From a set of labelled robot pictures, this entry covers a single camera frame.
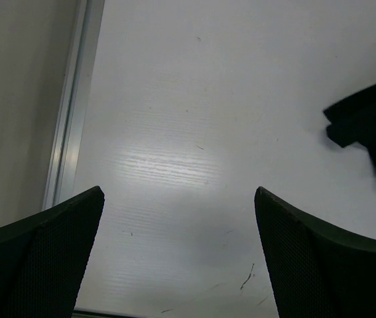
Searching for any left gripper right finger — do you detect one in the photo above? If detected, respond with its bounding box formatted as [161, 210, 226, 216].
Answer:
[255, 187, 376, 317]

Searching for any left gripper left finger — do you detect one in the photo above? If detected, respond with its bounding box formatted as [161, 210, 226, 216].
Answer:
[0, 186, 105, 317]

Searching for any aluminium table frame rail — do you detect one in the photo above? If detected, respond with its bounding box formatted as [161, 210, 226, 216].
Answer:
[42, 1, 105, 210]

